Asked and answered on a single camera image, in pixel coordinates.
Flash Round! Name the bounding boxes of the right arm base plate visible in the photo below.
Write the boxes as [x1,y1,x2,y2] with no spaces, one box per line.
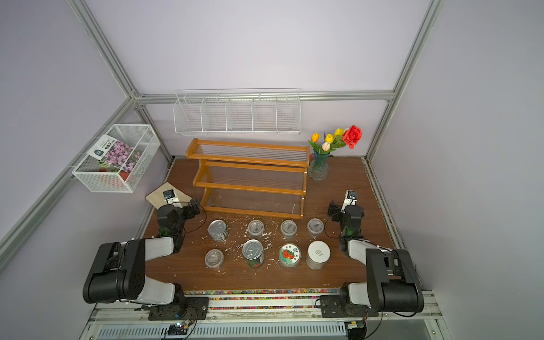
[314,295,379,318]

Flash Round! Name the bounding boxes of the white wire wall basket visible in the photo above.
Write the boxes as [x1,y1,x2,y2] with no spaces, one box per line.
[173,88,303,135]

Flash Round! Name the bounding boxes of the tomato lid round tin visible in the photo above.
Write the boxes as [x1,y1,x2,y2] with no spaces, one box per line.
[279,243,301,269]

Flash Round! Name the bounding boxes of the purple seed plastic jar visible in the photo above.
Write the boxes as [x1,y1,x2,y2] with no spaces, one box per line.
[247,220,265,239]

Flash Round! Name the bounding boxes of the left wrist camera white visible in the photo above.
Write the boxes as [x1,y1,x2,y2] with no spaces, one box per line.
[163,189,182,208]

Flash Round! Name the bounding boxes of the aluminium rail frame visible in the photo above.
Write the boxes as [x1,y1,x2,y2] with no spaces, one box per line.
[81,288,452,339]

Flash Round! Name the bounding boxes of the white wire side basket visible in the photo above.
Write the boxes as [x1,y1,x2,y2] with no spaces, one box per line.
[72,124,160,194]

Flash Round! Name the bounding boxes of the green red tomato can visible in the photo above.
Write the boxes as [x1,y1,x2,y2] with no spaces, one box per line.
[242,239,264,269]

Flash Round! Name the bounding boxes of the silver green tin can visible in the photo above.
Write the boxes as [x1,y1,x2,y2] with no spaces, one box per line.
[208,220,228,242]

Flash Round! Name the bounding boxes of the cream work glove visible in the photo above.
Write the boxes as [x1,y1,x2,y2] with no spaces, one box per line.
[146,182,192,209]

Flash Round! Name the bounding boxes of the dark seed plastic jar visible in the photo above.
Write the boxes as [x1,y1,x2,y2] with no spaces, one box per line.
[307,218,324,238]

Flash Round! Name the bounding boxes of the wooden three-tier shelf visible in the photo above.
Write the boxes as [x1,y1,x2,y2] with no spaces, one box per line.
[186,138,310,220]

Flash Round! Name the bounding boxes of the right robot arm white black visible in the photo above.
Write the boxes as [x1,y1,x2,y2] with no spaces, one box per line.
[327,201,424,317]

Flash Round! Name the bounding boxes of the glass vase with flowers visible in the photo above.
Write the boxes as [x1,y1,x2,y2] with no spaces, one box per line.
[308,126,362,181]

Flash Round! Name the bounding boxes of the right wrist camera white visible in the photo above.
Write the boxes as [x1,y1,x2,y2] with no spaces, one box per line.
[341,190,357,211]

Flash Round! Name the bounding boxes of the purple flower seed packet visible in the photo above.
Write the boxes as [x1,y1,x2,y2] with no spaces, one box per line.
[86,135,142,174]

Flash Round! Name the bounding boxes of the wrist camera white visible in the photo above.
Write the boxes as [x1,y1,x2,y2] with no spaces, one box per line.
[341,190,357,211]
[163,189,182,208]

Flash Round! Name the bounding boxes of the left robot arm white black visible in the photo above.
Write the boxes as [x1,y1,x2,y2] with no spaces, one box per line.
[82,199,201,306]

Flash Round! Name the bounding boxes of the white tin can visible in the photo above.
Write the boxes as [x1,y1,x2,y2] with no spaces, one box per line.
[306,241,331,271]

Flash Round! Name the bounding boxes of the green seed plastic jar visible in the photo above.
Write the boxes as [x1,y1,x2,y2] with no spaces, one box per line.
[280,220,298,239]

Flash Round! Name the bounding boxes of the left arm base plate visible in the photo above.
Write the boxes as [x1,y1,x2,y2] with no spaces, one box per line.
[144,296,210,321]

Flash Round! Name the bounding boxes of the red seed plastic jar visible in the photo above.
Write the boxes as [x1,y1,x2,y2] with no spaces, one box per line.
[205,249,225,269]

